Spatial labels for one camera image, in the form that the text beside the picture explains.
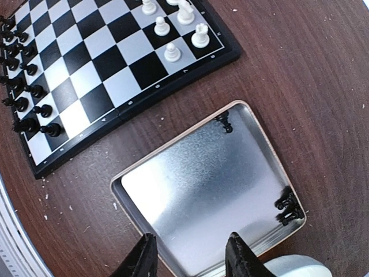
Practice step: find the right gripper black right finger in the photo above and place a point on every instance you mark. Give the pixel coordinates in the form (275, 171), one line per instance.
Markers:
(241, 261)

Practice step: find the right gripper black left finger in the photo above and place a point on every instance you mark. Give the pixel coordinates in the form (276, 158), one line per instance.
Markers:
(142, 260)

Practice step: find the black chess knight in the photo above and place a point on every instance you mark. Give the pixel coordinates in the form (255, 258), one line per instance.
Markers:
(285, 218)
(7, 35)

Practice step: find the black chess pawn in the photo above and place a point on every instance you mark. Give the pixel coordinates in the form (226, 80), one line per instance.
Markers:
(37, 91)
(44, 110)
(22, 36)
(26, 50)
(223, 119)
(287, 198)
(52, 129)
(31, 69)

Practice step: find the wooden rimmed metal tray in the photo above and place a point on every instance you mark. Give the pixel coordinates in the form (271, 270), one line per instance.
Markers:
(195, 190)

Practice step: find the black chess rook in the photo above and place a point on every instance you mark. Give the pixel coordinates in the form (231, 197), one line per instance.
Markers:
(25, 125)
(8, 23)

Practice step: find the black chess bishop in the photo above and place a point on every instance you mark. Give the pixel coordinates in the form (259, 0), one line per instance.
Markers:
(21, 104)
(16, 84)

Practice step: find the black and white chessboard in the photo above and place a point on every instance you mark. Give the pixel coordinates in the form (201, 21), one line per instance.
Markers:
(101, 63)

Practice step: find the black chess king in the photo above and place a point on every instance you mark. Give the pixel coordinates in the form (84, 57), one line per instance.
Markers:
(11, 63)

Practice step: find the white chess pawn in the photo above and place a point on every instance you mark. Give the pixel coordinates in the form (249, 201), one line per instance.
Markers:
(162, 28)
(172, 53)
(148, 7)

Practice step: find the white chess rook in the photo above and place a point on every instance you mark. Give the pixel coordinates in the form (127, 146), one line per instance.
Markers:
(200, 39)

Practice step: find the white chess knight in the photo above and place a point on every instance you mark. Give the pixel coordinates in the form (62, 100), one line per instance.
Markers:
(185, 14)

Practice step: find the white ceramic bowl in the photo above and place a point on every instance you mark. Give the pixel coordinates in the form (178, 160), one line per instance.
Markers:
(297, 265)

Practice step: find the aluminium front rail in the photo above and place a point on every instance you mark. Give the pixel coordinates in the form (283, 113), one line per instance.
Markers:
(19, 257)

